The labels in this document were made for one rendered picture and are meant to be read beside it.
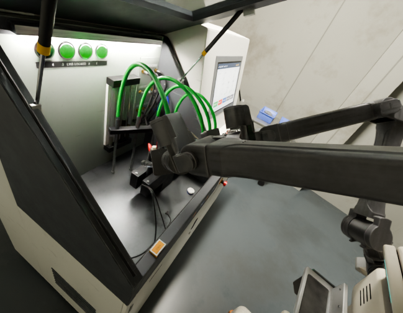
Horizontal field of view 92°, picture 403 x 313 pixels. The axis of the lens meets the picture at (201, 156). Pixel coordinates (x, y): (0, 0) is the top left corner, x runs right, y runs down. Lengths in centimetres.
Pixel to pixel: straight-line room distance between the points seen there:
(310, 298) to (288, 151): 61
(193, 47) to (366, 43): 244
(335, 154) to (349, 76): 290
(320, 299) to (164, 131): 70
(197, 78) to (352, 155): 85
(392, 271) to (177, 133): 55
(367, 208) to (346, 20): 266
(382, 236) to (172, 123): 68
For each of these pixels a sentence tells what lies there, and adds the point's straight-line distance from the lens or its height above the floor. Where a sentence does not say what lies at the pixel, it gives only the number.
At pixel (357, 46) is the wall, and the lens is 316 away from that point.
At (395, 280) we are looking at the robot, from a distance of 62.
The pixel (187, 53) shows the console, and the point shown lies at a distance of 104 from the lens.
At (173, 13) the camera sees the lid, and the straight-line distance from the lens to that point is 84.
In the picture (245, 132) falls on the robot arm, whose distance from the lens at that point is 55.
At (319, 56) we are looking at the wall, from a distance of 318.
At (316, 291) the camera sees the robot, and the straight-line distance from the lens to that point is 84.
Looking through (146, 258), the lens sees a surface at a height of 95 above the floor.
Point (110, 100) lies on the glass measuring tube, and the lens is 92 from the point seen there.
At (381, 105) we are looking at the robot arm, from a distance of 76.
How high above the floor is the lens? 160
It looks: 35 degrees down
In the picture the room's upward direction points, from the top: 23 degrees clockwise
